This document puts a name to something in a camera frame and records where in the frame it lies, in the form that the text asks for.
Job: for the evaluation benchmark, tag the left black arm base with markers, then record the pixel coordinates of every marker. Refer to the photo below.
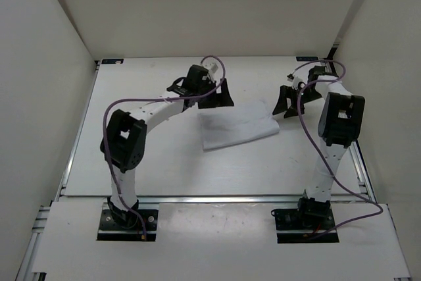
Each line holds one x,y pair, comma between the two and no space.
124,226

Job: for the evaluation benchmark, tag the right blue corner label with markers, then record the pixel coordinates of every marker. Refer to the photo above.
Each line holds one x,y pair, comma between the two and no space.
304,59

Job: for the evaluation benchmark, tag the aluminium frame rail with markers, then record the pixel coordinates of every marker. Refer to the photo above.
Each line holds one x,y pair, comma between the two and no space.
155,199

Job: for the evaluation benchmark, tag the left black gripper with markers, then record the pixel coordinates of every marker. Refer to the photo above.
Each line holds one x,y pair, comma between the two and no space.
217,99

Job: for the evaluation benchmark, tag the blue corner label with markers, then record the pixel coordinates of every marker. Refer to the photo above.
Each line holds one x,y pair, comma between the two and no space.
304,59
112,61

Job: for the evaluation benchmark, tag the left blue corner label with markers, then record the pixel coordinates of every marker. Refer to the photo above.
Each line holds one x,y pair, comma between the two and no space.
112,61

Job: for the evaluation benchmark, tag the white skirt cloth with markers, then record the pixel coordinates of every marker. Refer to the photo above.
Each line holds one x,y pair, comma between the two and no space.
230,126

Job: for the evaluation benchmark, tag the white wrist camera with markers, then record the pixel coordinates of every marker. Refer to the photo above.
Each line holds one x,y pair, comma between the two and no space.
211,68
296,82

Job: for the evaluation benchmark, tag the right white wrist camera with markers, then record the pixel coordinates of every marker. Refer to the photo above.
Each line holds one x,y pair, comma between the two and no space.
296,82

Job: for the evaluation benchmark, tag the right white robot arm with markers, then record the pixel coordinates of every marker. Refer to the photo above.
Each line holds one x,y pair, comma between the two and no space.
339,126

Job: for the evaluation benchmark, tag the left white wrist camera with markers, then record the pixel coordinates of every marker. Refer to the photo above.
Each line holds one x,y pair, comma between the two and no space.
211,68

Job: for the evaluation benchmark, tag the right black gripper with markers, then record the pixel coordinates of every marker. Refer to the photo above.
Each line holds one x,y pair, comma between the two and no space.
281,106

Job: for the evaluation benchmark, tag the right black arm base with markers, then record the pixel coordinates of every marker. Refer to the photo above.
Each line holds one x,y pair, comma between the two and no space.
306,225

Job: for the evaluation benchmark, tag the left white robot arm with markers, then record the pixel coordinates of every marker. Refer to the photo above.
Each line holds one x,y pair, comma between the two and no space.
125,132

